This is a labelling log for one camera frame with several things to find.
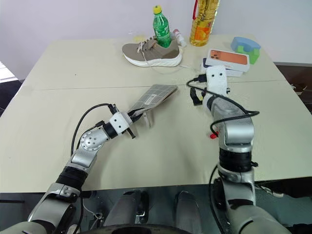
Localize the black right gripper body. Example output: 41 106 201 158
190 86 203 106

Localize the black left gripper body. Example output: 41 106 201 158
124 126 137 140

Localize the grey grid pencil pouch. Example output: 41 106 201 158
128 84 179 129

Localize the orange phone box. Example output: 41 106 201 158
206 48 251 73

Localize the small white red-capped bottle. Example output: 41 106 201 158
172 28 187 48

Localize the taupe sneaker with white sole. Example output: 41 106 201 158
121 36 183 68

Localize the yellow cooking oil bottle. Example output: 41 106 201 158
189 0 221 47

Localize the green foam block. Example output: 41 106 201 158
236 45 260 65

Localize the blue foam arch block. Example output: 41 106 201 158
231 36 261 58

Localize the green plastic soda bottle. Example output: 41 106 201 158
152 5 172 48

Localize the grey rounded robot leg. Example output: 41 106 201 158
174 190 203 234
103 190 149 232

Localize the dark round robot waist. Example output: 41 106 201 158
97 223 203 234

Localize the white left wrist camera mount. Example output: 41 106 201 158
108 112 133 135

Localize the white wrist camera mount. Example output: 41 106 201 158
108 112 133 135
206 65 229 96

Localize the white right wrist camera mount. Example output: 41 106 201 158
206 65 229 96

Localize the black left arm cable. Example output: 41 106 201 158
70 103 118 234

